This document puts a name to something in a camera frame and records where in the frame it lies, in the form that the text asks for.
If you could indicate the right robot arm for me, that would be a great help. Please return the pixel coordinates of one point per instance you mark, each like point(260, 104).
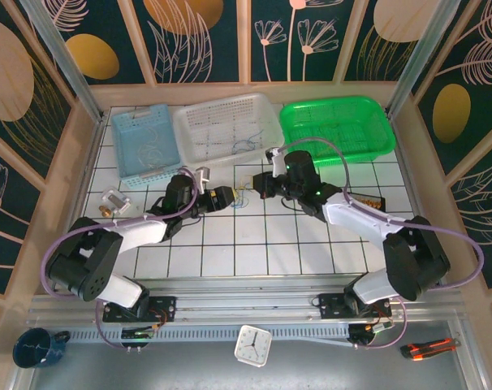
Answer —
point(359, 219)

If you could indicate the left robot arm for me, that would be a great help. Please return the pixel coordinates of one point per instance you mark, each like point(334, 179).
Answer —
point(142, 231)

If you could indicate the clear acrylic metal block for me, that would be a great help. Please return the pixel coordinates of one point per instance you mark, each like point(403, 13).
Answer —
point(116, 200)

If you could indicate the white plastic basket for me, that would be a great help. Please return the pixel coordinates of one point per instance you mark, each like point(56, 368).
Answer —
point(225, 122)

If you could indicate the green plastic basket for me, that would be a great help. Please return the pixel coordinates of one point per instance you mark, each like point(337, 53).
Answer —
point(351, 118)

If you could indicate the small brass fitting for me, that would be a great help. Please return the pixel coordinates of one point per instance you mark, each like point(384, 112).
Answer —
point(104, 210)

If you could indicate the light blue plastic basket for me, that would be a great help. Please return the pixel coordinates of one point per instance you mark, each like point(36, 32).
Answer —
point(128, 138)

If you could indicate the black box of orange parts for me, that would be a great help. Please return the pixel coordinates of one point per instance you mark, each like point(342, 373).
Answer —
point(372, 201)

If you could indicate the small black controller board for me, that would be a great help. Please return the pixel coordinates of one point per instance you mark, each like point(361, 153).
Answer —
point(138, 334)
point(368, 331)

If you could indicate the white square alarm clock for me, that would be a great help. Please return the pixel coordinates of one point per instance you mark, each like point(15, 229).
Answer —
point(252, 345)

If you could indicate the dark blue mug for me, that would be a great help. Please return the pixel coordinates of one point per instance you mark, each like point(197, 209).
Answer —
point(31, 349)

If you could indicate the orange black utility knife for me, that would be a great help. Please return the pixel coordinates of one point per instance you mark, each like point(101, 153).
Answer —
point(428, 348)

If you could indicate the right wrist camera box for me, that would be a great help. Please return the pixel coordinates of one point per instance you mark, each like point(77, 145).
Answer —
point(277, 162)

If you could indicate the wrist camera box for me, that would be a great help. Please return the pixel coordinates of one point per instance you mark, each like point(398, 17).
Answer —
point(203, 174)
point(277, 162)

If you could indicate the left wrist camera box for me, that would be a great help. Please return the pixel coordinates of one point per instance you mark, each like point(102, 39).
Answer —
point(203, 174)

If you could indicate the aluminium side rail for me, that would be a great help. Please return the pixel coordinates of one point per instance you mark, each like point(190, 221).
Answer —
point(87, 162)
point(405, 162)

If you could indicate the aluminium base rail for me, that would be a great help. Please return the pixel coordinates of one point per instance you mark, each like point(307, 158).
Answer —
point(246, 304)

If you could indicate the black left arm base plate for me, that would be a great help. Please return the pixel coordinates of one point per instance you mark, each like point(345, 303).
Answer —
point(165, 308)

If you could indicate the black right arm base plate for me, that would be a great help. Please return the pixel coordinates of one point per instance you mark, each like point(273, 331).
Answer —
point(331, 304)

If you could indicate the aluminium frame post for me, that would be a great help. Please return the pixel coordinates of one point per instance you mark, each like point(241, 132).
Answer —
point(420, 61)
point(63, 61)

